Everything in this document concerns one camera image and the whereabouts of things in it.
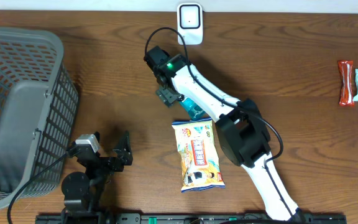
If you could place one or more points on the teal bottle with grey cap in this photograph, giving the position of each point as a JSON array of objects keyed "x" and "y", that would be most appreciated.
[{"x": 193, "y": 110}]

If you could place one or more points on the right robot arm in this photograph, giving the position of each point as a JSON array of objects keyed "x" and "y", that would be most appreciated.
[{"x": 242, "y": 132}]

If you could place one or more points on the red orange snack bar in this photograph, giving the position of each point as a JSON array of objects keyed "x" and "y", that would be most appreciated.
[{"x": 345, "y": 70}]

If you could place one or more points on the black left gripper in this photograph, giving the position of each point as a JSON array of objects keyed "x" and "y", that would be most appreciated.
[{"x": 115, "y": 165}]

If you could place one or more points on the yellow snack chip bag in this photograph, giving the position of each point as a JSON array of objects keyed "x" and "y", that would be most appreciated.
[{"x": 199, "y": 159}]

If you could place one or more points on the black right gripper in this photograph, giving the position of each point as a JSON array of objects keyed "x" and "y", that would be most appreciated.
[{"x": 165, "y": 96}]

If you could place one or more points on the white barcode scanner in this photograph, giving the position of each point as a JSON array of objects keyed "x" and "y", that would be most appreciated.
[{"x": 190, "y": 23}]

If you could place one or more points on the grey plastic shopping basket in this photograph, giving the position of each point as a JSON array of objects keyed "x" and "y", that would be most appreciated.
[{"x": 38, "y": 105}]

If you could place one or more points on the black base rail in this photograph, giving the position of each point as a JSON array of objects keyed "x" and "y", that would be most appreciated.
[{"x": 136, "y": 218}]

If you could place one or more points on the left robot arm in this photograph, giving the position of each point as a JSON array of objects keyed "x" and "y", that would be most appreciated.
[{"x": 83, "y": 190}]

